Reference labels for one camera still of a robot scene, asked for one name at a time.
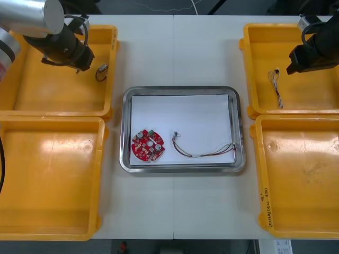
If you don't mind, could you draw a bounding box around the metal solenoid with curled cable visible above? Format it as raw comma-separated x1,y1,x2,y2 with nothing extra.
95,64,110,81

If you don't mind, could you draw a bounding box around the multicoloured wire harness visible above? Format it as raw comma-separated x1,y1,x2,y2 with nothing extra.
172,131,238,158

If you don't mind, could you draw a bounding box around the white paper sheet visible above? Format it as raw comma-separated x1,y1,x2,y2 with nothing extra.
129,94,238,166

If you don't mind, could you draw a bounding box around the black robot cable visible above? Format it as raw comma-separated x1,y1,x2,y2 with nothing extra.
0,134,6,194

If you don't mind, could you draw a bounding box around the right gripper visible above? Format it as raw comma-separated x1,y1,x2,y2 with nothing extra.
286,39,337,76

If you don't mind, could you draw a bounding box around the round red circuit board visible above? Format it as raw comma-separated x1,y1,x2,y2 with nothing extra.
131,129,166,162

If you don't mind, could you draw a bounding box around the steel tray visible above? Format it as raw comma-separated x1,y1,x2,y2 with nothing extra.
119,85,247,175

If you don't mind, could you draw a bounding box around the yellow-orange plastic bin with handwriting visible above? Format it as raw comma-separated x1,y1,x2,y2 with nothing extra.
249,114,339,240

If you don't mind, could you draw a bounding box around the right wrist camera black cable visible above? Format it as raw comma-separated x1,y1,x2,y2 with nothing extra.
301,23,323,50

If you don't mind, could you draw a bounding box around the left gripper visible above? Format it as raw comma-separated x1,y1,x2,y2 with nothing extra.
41,38,95,76

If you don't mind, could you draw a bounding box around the left wrist camera black cable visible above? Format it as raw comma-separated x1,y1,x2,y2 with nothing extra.
62,15,91,55

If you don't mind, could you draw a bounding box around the wrist camera black cable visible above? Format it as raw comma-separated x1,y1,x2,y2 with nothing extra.
62,15,91,55
301,23,323,50

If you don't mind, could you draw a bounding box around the dark twisted wire harness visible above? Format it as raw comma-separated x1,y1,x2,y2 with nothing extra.
267,68,284,109

